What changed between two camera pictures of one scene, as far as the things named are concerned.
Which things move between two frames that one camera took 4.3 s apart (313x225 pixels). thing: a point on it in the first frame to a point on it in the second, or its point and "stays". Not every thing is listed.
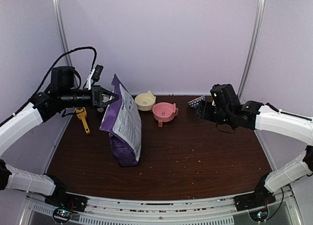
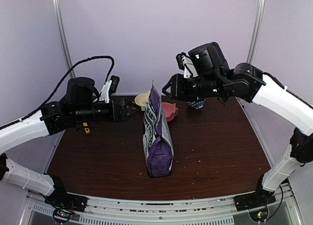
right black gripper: x=203 y=110 to x=176 y=91
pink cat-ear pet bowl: x=164 y=112 stays
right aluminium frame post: x=260 y=1 stays
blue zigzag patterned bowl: x=194 y=103 stays
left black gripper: x=97 y=96 to x=122 y=116
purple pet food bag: x=122 y=121 to x=157 y=137
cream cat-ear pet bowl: x=145 y=101 stays
